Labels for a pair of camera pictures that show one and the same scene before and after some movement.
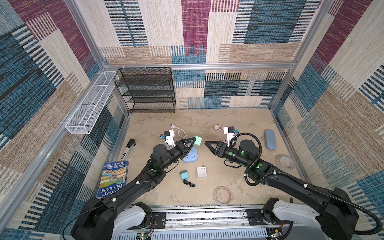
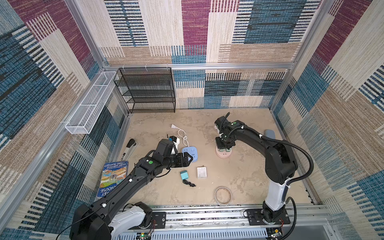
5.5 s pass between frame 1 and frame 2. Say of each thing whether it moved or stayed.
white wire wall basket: stayed
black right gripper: moved
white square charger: stayed
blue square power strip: stayed
